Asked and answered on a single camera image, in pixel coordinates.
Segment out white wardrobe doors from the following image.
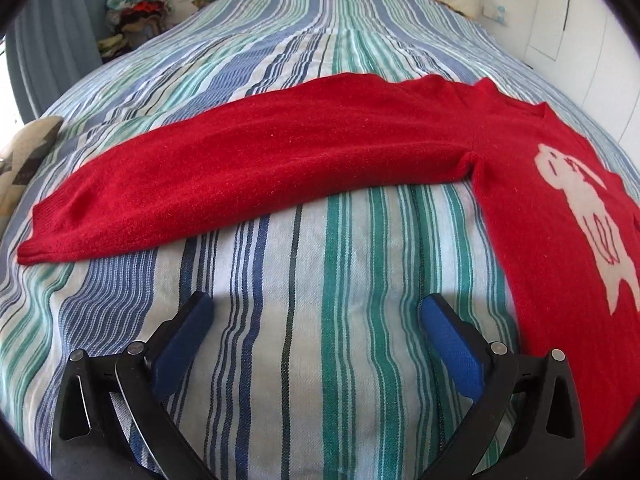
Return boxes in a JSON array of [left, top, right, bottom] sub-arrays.
[[520, 0, 640, 161]]

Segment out red knit sweater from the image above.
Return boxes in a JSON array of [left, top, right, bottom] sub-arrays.
[[16, 73, 640, 471]]

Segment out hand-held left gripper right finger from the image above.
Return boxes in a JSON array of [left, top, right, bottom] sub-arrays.
[[419, 294, 587, 480]]

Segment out patterned cushion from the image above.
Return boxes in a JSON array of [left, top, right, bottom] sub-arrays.
[[0, 116, 65, 221]]

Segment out striped bedspread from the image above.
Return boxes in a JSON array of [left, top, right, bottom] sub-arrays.
[[0, 0, 640, 480]]

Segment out white wall socket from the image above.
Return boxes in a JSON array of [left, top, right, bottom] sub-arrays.
[[482, 2, 508, 26]]

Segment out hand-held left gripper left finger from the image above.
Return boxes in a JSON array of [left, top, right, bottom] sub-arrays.
[[51, 291, 217, 480]]

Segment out pile of colourful clothes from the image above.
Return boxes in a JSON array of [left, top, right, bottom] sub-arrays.
[[97, 0, 176, 63]]

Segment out blue curtain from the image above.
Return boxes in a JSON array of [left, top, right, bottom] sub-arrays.
[[5, 0, 143, 128]]

